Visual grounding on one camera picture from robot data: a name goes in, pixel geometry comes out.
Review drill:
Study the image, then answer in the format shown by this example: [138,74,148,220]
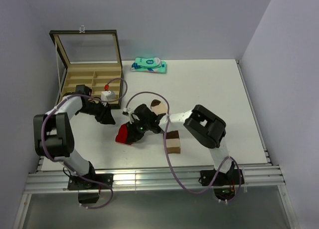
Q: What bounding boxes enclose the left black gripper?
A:
[78,99,116,125]

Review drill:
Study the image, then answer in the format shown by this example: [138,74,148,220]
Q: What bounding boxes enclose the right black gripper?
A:
[126,118,151,144]

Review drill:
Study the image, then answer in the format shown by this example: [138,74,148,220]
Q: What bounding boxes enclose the red sock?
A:
[115,124,132,145]

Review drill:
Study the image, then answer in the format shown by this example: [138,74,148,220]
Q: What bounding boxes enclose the beige brown striped sock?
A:
[151,99,181,154]

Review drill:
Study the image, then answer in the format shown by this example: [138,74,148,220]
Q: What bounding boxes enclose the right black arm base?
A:
[198,169,245,201]

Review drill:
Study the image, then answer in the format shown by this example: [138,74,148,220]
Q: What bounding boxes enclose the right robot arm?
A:
[123,104,235,184]

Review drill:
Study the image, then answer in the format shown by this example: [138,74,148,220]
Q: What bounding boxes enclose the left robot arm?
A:
[33,84,116,189]

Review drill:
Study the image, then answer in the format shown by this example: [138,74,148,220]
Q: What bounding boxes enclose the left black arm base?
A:
[67,173,113,205]

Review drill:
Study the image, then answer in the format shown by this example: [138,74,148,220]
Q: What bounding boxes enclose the teal patterned folded socks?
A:
[130,57,166,73]

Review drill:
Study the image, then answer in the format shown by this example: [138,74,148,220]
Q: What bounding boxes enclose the black compartment organizer box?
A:
[49,26,125,109]

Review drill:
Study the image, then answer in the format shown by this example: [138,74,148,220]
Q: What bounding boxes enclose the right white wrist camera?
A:
[122,107,134,117]

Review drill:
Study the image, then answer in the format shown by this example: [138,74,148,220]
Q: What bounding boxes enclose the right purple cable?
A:
[126,90,242,205]

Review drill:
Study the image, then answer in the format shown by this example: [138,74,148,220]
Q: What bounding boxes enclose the aluminium front rail frame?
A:
[14,59,300,229]

